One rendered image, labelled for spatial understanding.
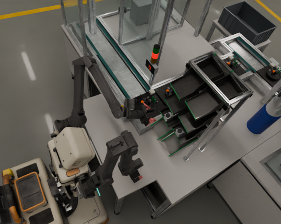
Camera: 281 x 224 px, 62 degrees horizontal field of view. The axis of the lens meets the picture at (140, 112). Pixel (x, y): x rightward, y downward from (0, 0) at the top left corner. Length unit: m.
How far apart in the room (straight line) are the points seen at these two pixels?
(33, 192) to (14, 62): 2.35
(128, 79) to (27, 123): 1.47
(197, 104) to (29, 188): 1.23
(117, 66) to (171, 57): 0.62
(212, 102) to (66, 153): 0.86
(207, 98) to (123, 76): 1.04
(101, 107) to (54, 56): 1.84
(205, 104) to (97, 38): 1.53
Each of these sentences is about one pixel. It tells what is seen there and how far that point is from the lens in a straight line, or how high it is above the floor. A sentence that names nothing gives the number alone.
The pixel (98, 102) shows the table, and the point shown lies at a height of 0.86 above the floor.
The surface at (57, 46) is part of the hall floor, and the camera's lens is 3.89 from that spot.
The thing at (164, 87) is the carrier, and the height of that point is 0.97.
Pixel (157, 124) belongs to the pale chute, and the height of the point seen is 1.02.
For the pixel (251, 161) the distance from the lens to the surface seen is 2.18.
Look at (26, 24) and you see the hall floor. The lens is 4.36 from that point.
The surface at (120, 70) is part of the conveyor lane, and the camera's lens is 2.26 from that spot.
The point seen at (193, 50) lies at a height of 0.86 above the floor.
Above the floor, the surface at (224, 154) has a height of 0.86.
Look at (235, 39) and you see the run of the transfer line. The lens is 2.99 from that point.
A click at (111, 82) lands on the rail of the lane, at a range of 2.11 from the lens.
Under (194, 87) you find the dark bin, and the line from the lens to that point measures 1.41.
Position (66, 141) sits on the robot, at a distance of 1.36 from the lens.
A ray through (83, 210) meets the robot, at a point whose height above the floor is 0.28.
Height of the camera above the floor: 2.59
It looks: 57 degrees down
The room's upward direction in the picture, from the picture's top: 13 degrees clockwise
